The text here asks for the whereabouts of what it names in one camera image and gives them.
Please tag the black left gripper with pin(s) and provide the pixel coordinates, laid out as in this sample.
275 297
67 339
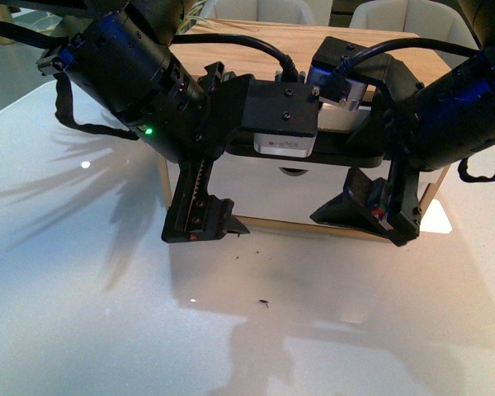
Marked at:
195 215

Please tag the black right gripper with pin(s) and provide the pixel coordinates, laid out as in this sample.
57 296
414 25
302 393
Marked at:
388 208

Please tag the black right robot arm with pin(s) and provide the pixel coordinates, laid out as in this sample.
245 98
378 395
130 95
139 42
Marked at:
422 130

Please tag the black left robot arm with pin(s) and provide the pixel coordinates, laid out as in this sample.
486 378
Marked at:
118 52

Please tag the beige armchair right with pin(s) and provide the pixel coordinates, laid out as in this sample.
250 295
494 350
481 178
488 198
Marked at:
427 19

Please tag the beige armchair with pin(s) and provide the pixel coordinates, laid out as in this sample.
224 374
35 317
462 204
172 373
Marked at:
280 11
427 19

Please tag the beige armchair left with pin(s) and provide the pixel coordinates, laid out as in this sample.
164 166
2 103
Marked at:
280 11

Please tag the green potted plant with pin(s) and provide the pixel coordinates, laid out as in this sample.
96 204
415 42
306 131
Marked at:
204 11

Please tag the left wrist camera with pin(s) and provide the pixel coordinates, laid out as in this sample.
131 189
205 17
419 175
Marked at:
282 118

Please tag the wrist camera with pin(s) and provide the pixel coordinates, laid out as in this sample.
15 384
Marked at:
340 82
282 118

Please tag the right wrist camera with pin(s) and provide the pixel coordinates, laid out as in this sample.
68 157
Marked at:
340 82

